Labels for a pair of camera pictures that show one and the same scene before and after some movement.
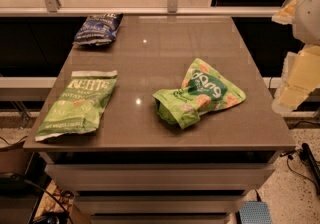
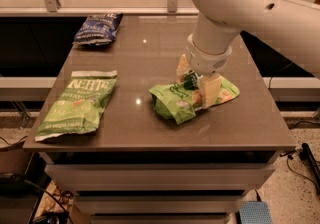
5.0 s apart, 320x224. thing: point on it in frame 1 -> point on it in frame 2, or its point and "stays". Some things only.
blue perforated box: (255, 212) stays
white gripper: (308, 14) -> (206, 58)
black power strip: (308, 158) stays
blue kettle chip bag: (98, 30) stays
